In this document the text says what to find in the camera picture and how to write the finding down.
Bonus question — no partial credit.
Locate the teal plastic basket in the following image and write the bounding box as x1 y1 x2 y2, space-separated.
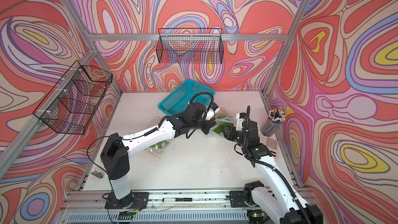
158 80 216 116

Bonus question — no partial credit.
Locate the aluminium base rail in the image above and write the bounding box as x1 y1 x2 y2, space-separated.
52 188 324 224

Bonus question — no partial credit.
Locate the small metal clip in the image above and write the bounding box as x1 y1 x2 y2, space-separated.
90 168 105 179

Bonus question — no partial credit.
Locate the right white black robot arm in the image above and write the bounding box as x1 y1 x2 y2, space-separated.
223 106 323 224

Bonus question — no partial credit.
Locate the left black wire basket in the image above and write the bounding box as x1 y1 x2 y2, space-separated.
33 61 113 135

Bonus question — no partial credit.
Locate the cup of pens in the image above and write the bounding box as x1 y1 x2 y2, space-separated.
260 109 286 137

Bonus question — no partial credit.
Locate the black wire basket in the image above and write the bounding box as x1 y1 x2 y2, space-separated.
156 28 224 64
33 61 113 135

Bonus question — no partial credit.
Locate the small perforated bag with cabbage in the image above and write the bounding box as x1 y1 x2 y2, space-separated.
145 141 170 161

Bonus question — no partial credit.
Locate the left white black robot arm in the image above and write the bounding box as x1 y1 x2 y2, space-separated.
100 92 219 210

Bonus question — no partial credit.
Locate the back black wire basket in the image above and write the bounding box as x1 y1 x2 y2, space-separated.
156 28 224 64

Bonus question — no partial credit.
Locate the clear blue zip-top bag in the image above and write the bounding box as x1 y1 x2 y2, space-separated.
208 111 238 138

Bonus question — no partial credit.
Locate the green chinese cabbage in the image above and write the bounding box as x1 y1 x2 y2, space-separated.
211 113 237 135

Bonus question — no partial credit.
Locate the aluminium frame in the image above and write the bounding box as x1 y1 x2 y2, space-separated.
1 0 297 194

